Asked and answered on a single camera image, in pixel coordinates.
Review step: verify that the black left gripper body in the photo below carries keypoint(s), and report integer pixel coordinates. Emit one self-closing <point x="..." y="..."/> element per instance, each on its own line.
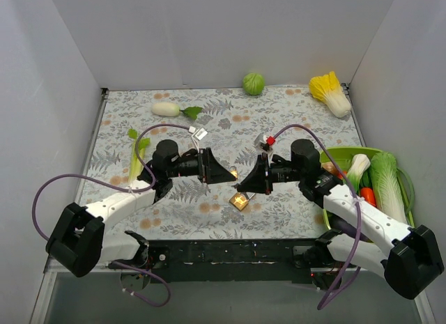
<point x="202" y="166"/>

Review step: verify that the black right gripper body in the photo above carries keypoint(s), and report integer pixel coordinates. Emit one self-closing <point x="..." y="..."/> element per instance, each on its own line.
<point x="267" y="174"/>

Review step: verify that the large brass padlock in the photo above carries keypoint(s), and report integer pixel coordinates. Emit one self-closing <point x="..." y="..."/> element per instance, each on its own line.
<point x="240" y="200"/>

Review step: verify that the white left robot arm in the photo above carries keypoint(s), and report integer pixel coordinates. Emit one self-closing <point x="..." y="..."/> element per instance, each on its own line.
<point x="80" y="239"/>

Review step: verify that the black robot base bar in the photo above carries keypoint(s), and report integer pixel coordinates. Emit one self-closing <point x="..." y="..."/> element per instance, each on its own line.
<point x="293" y="260"/>

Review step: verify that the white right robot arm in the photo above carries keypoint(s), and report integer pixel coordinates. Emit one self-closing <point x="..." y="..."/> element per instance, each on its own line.
<point x="407" y="258"/>

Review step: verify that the small brass padlock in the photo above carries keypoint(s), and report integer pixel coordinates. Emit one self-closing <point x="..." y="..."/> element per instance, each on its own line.
<point x="233" y="170"/>

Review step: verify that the floral table mat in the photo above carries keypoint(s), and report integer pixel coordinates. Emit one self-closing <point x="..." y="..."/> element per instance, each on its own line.
<point x="233" y="120"/>

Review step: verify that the brown toy onion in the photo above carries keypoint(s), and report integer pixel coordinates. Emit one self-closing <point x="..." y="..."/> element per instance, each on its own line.
<point x="330" y="167"/>

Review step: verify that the green toy celery stalk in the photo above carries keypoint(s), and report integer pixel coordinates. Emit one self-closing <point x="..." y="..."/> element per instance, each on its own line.
<point x="136" y="166"/>

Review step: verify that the white toy radish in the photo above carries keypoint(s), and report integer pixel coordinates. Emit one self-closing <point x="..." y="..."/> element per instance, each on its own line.
<point x="171" y="110"/>

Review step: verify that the green plastic basket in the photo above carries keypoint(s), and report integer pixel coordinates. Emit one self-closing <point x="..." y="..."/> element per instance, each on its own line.
<point x="343" y="156"/>

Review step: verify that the purple toy eggplant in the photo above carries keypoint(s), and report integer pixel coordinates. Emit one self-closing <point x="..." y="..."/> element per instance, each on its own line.
<point x="341" y="225"/>

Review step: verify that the toy bok choy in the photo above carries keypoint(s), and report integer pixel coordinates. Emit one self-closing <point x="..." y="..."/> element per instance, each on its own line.
<point x="359" y="164"/>

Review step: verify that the orange toy carrot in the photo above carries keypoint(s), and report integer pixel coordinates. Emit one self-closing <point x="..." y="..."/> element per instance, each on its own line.
<point x="368" y="195"/>

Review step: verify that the yellow toy napa cabbage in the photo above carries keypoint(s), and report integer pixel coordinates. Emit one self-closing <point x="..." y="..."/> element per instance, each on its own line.
<point x="328" y="90"/>

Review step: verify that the green toy napa cabbage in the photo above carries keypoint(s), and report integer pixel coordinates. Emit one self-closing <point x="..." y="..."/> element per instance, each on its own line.
<point x="383" y="174"/>

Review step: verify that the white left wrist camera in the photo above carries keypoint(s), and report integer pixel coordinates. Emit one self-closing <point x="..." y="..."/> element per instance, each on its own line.
<point x="197" y="135"/>

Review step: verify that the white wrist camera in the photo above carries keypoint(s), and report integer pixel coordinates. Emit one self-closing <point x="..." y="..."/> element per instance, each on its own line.
<point x="197" y="135"/>
<point x="262" y="146"/>

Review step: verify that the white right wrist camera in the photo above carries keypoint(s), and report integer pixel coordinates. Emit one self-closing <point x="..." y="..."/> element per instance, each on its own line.
<point x="262" y="146"/>

